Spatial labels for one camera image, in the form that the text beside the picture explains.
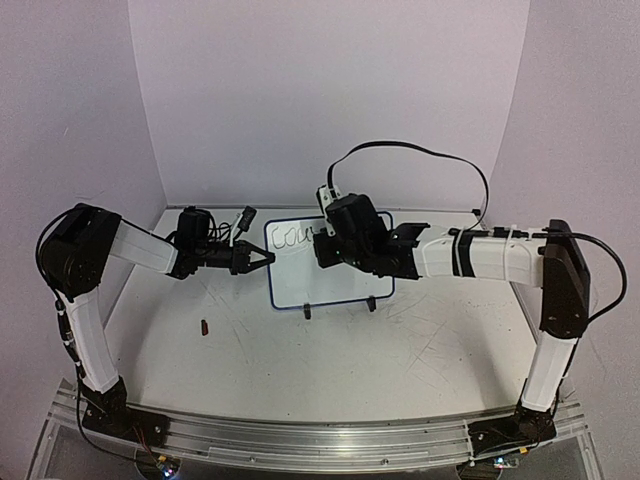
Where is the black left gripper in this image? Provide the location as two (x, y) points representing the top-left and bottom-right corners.
(195, 236), (278, 272)

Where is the small blue-framed whiteboard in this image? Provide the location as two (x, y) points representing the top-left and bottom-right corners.
(263, 215), (395, 310)

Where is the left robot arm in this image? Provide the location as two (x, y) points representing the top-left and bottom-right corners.
(35, 203), (276, 446)

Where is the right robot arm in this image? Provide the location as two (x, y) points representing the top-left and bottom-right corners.
(313, 186), (628, 452)

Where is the black whiteboard stand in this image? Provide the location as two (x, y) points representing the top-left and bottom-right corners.
(302, 296), (377, 320)

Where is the left circuit board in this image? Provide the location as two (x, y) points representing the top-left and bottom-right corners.
(153, 455), (180, 479)

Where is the circuit board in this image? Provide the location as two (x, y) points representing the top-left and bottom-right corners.
(492, 453), (522, 471)
(153, 455), (180, 479)

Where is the right circuit board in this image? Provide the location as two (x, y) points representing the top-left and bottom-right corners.
(492, 453), (522, 471)

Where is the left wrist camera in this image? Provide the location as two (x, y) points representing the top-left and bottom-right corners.
(229, 206), (257, 246)

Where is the black right camera cable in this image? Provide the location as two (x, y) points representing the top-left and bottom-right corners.
(325, 141), (491, 231)

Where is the aluminium front rail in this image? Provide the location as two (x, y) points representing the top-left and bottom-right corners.
(50, 383), (596, 473)

